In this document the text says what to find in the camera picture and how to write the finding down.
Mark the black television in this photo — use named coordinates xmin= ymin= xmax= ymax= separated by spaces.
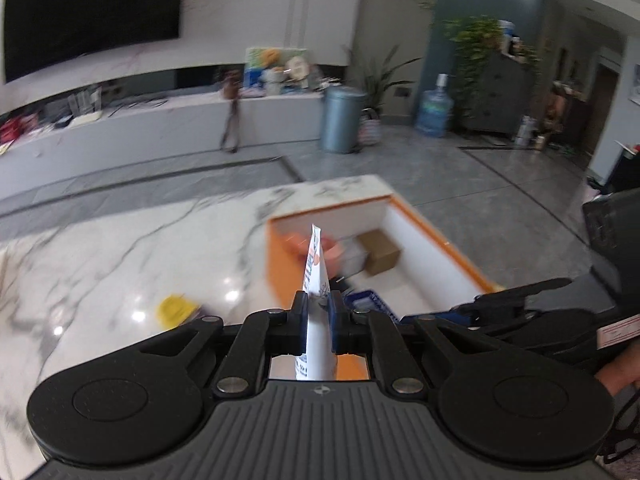
xmin=2 ymin=0 xmax=189 ymax=84

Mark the colourful picture board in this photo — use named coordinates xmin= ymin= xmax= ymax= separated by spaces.
xmin=244 ymin=45 xmax=309 ymax=89

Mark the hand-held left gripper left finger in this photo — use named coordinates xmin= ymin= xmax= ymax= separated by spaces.
xmin=134 ymin=291 xmax=310 ymax=397

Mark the black cable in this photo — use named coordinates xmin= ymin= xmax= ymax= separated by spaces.
xmin=599 ymin=394 xmax=640 ymax=467

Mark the round white hand fan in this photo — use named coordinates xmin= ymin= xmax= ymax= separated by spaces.
xmin=284 ymin=54 xmax=309 ymax=82

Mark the brown cardboard box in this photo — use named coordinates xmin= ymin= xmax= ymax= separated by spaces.
xmin=356 ymin=229 xmax=404 ymax=276

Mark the white marble tv console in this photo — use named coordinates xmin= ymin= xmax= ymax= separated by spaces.
xmin=0 ymin=91 xmax=327 ymax=182

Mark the yellow round lid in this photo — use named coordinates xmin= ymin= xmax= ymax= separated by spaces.
xmin=157 ymin=295 xmax=197 ymax=325

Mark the red box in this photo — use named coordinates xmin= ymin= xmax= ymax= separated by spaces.
xmin=0 ymin=115 xmax=40 ymax=144

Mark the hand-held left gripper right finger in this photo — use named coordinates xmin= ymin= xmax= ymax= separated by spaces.
xmin=328 ymin=290 xmax=506 ymax=397

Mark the blue water jug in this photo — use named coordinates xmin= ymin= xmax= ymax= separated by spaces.
xmin=414 ymin=73 xmax=455 ymax=139

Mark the long leaf potted plant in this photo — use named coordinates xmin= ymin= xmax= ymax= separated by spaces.
xmin=342 ymin=42 xmax=424 ymax=112

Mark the dark grey cabinet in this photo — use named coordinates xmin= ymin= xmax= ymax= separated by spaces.
xmin=461 ymin=49 xmax=539 ymax=137

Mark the woven checkered bag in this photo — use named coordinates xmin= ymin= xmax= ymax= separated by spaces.
xmin=357 ymin=108 xmax=384 ymax=147

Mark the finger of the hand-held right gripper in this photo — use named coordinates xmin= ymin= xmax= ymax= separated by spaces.
xmin=400 ymin=309 xmax=484 ymax=334
xmin=452 ymin=277 xmax=574 ymax=314

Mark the blue grey trash can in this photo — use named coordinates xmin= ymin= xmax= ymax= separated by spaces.
xmin=319 ymin=85 xmax=368 ymax=155

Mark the bushy green vine plant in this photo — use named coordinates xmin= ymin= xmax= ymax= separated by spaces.
xmin=442 ymin=14 xmax=546 ymax=112

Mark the white squeeze tube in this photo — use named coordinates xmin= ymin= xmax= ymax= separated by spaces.
xmin=294 ymin=223 xmax=337 ymax=382

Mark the white grey box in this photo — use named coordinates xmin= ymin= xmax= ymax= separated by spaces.
xmin=339 ymin=239 xmax=371 ymax=276

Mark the large pink bottle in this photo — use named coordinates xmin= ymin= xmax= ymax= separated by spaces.
xmin=281 ymin=232 xmax=344 ymax=274

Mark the person's right hand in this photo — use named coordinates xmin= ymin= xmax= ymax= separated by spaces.
xmin=594 ymin=345 xmax=640 ymax=397

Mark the orange cardboard box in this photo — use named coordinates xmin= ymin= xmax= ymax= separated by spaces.
xmin=266 ymin=197 xmax=503 ymax=382

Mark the blue box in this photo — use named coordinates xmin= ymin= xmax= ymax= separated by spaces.
xmin=344 ymin=288 xmax=399 ymax=324

